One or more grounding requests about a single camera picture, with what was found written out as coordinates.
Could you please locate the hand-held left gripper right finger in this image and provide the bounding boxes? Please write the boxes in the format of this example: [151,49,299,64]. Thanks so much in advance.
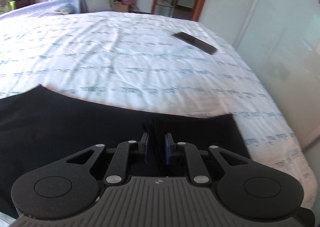
[164,133,250,187]

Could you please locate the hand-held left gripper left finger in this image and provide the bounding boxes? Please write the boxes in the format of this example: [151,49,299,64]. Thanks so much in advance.
[65,132,150,187]

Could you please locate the black pants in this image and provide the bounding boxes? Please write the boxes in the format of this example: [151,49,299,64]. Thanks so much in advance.
[0,85,252,219]

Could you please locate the bed with printed white sheet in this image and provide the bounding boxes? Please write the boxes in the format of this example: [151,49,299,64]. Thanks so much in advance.
[0,10,316,214]

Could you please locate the black smartphone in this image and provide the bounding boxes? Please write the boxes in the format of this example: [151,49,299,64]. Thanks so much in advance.
[172,31,218,55]

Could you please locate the cardboard box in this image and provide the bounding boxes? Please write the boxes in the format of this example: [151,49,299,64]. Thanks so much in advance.
[113,2,130,12]

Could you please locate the grey bag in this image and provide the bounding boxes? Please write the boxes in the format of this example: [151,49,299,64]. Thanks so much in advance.
[85,0,113,14]

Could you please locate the white flowered wardrobe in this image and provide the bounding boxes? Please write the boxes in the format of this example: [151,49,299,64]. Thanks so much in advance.
[199,0,320,152]

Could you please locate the blue knitted blanket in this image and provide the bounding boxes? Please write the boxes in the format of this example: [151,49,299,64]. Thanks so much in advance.
[0,0,86,17]

